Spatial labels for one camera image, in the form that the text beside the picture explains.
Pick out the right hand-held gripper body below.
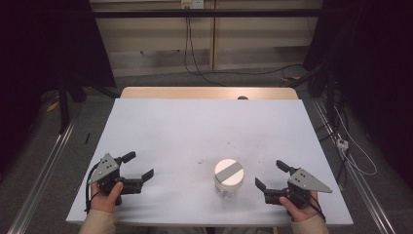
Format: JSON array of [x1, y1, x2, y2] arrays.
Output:
[[285, 167, 333, 210]]

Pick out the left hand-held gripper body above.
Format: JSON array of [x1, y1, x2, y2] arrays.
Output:
[[87, 152, 125, 196]]

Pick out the white lid with grey tab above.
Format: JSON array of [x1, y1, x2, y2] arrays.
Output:
[[213, 158, 245, 189]]

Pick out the person's right hand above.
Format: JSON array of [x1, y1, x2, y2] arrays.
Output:
[[280, 190, 321, 223]]

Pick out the person's left hand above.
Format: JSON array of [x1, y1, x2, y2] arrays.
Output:
[[90, 180, 125, 215]]

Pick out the white power strip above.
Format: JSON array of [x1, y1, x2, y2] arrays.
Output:
[[336, 137, 350, 152]]

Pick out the white table board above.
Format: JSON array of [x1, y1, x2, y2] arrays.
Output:
[[65, 97, 355, 227]]

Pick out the black metal stand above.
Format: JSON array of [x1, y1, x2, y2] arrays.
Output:
[[284, 61, 340, 126], [56, 72, 122, 135]]

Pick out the yellow tape piece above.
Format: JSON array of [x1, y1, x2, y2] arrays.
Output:
[[46, 95, 60, 113]]

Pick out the wooden table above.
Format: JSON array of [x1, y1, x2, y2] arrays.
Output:
[[120, 86, 299, 100]]

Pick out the black curtain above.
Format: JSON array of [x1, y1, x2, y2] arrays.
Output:
[[0, 0, 117, 170], [302, 0, 413, 188]]

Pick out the black horizontal bar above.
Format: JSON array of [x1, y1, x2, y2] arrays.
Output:
[[92, 8, 325, 19]]

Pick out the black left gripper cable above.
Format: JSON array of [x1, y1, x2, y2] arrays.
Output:
[[84, 162, 101, 215]]

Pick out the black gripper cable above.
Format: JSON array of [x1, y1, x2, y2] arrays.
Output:
[[300, 194, 327, 222], [84, 162, 101, 215]]

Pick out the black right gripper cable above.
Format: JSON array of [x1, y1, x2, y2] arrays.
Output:
[[300, 194, 327, 222]]

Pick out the aluminium floor rail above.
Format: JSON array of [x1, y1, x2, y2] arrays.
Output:
[[6, 116, 80, 234], [311, 97, 397, 234]]

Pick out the white floor cable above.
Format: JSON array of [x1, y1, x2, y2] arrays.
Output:
[[333, 106, 378, 177]]

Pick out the black hanging cable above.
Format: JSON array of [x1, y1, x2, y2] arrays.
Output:
[[183, 8, 226, 88]]

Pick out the white wall outlet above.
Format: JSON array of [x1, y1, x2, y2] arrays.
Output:
[[180, 0, 206, 10]]

